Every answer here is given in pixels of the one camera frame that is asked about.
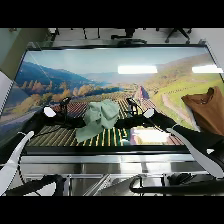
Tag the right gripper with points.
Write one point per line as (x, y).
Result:
(125, 122)

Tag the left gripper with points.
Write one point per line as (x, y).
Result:
(76, 123)

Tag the pale green shirt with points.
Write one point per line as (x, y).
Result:
(100, 116)

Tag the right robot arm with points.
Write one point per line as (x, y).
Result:
(200, 146)

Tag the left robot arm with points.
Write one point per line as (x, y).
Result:
(15, 156)

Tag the brown T-shirt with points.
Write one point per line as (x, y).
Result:
(208, 110)

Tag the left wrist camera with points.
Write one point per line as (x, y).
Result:
(65, 104)

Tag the silver frame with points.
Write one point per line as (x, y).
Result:
(110, 166)

